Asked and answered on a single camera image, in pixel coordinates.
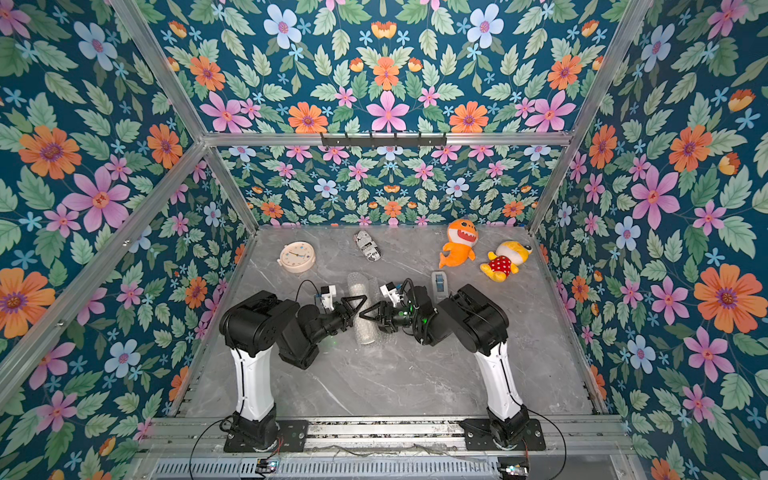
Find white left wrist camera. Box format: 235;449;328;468
317;285;337;311

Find pink round alarm clock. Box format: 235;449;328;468
277;241;316;274

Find orange shark plush toy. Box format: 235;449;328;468
438;219;479;269

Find white tape dispenser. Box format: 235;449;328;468
431;270;450;303

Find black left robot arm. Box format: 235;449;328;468
219;290;368;453

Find yellow plush toy red shorts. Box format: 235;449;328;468
481;241;532;283

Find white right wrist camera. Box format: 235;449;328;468
380;282;402;307

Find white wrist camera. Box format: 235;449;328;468
317;285;337;311
380;282;402;307

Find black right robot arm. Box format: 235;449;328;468
360;280;530;449

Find black hook rail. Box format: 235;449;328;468
320;133;448;148

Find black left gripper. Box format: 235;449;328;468
308;297;365;348

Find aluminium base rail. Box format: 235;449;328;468
128;414;646;479

